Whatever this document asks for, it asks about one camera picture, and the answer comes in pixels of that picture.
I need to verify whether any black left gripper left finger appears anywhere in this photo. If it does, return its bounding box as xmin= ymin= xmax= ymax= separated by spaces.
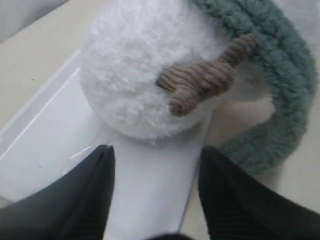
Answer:
xmin=0 ymin=145 xmax=115 ymax=240

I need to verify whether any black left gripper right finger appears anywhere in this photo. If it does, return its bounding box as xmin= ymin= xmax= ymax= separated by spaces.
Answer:
xmin=198 ymin=146 xmax=320 ymax=240

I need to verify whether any white plush snowman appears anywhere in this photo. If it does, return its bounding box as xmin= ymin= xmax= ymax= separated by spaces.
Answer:
xmin=80 ymin=0 xmax=269 ymax=141

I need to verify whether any green fluffy scarf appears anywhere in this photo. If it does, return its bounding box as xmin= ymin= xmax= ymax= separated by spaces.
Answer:
xmin=195 ymin=0 xmax=320 ymax=175

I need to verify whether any clear plastic stand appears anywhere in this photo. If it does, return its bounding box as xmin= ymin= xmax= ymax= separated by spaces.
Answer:
xmin=0 ymin=69 xmax=115 ymax=202

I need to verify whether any white plastic tray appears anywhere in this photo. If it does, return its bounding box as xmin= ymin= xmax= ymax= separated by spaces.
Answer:
xmin=0 ymin=53 xmax=209 ymax=240

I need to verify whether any white backdrop curtain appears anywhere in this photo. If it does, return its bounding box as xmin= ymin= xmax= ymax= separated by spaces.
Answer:
xmin=0 ymin=0 xmax=67 ymax=43

